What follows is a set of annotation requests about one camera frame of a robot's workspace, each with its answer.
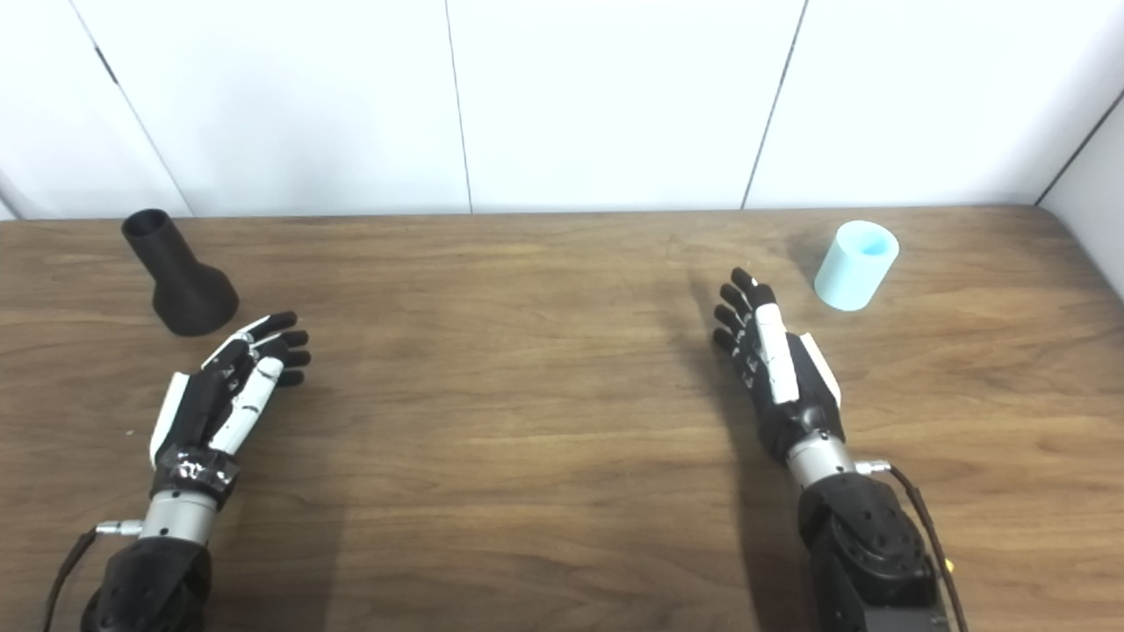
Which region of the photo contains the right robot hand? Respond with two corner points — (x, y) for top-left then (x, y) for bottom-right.
(711, 268), (848, 466)

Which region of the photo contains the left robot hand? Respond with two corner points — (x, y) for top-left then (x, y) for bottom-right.
(148, 311), (312, 511)

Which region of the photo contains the black nozzle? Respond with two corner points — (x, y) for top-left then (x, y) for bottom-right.
(121, 209), (240, 337)

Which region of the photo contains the light blue cup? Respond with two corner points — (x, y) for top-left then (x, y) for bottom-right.
(814, 220), (900, 312)

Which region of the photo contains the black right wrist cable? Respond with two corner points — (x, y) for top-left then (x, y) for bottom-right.
(855, 459), (972, 632)

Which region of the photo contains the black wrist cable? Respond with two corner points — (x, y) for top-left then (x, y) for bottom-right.
(855, 459), (972, 632)
(42, 519), (144, 632)

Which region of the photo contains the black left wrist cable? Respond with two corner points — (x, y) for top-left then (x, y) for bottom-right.
(42, 519), (144, 632)

